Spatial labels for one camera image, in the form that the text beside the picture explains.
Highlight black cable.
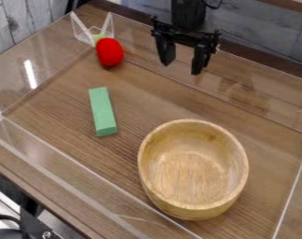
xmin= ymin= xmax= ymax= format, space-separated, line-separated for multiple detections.
xmin=0 ymin=214 xmax=30 ymax=239

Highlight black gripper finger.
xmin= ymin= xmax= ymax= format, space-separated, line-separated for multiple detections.
xmin=156 ymin=35 xmax=176 ymax=66
xmin=190 ymin=45 xmax=210 ymax=76

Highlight wooden bowl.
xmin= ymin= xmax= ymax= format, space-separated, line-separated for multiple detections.
xmin=137 ymin=119 xmax=249 ymax=220

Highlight red felt fruit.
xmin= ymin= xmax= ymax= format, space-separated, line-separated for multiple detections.
xmin=92 ymin=35 xmax=122 ymax=67

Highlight green rectangular block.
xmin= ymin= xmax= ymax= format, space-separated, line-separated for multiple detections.
xmin=88 ymin=87 xmax=117 ymax=136

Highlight clear acrylic tray walls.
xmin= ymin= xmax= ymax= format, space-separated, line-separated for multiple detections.
xmin=0 ymin=7 xmax=302 ymax=239

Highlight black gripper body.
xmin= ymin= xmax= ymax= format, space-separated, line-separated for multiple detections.
xmin=150 ymin=17 xmax=220 ymax=52

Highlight black metal bracket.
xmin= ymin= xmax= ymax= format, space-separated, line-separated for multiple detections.
xmin=18 ymin=208 xmax=62 ymax=239

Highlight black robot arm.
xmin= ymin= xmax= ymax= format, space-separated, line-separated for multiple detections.
xmin=150 ymin=0 xmax=221 ymax=76

